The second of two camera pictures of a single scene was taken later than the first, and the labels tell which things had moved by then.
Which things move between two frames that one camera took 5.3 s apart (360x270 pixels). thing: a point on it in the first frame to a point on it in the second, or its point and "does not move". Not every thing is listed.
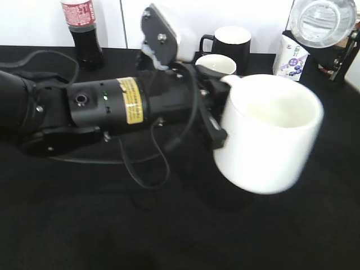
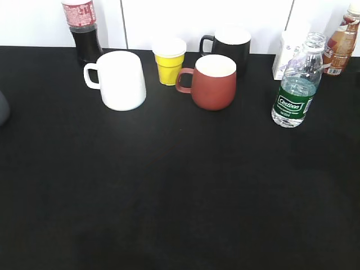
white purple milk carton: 289,59 does not move
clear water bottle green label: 322,23 to 298,85
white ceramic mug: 271,127 to 121,79
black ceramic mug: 233,41 does not move
